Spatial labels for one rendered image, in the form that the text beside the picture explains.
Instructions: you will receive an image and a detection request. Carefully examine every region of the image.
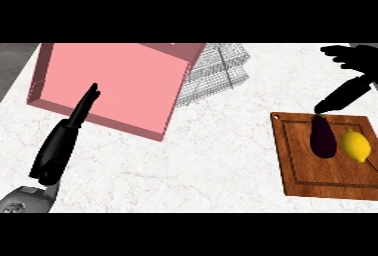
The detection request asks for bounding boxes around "pink box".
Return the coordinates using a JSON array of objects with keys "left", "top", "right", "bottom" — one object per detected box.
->
[{"left": 25, "top": 43, "right": 207, "bottom": 143}]

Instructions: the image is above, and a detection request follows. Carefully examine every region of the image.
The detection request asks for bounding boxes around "yellow lemon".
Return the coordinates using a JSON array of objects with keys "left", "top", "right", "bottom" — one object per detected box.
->
[{"left": 338, "top": 128, "right": 372, "bottom": 164}]

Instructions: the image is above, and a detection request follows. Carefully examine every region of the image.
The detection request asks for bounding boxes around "brown wooden cutting board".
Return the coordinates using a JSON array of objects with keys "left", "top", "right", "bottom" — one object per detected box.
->
[{"left": 269, "top": 111, "right": 378, "bottom": 202}]

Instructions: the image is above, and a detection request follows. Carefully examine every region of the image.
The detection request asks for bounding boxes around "wire tiered basket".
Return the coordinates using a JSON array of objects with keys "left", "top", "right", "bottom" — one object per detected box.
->
[{"left": 174, "top": 43, "right": 253, "bottom": 108}]

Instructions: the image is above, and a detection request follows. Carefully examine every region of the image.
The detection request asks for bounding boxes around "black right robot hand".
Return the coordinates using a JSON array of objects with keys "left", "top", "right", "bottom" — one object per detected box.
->
[{"left": 313, "top": 44, "right": 378, "bottom": 114}]

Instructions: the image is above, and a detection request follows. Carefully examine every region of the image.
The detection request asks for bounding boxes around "dark purple eggplant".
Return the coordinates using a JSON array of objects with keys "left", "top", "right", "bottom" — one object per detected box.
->
[{"left": 309, "top": 114, "right": 340, "bottom": 159}]

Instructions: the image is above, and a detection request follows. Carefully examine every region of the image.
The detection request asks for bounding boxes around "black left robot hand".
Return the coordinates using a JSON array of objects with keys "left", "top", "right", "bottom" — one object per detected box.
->
[{"left": 28, "top": 82, "right": 102, "bottom": 187}]

